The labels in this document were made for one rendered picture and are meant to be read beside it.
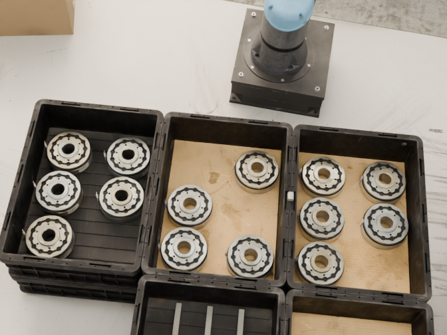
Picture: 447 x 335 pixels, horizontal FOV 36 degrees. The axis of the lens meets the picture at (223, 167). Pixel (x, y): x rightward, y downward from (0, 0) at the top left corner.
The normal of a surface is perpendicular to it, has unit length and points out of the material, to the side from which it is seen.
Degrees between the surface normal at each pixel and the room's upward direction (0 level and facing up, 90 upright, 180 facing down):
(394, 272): 0
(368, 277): 0
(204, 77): 0
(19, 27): 90
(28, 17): 90
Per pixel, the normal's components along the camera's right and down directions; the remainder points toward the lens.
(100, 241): 0.04, -0.48
